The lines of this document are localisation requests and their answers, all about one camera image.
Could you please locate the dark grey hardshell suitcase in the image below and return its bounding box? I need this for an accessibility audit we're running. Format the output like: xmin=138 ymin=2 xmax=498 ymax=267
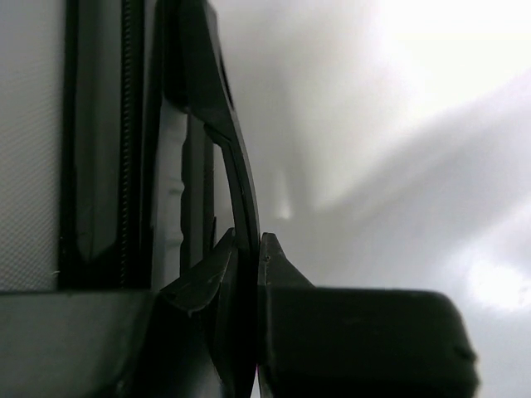
xmin=1 ymin=1 xmax=260 ymax=397

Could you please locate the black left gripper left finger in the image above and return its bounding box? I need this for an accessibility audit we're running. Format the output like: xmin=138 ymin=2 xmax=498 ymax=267
xmin=1 ymin=231 xmax=238 ymax=397

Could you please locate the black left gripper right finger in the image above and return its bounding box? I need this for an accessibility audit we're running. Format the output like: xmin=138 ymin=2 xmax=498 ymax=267
xmin=258 ymin=233 xmax=480 ymax=397

